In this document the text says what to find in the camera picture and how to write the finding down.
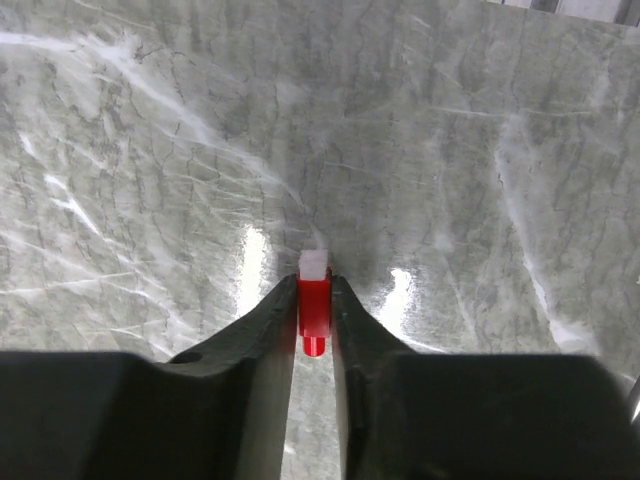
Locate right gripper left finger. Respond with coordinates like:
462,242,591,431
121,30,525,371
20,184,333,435
1,276,297,479

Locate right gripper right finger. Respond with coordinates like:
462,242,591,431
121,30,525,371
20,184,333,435
331,276,639,479

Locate red pen cap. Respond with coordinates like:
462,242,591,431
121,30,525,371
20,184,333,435
297,267,332,358

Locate white pen red tip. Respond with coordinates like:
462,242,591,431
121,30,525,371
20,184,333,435
298,249,329,281

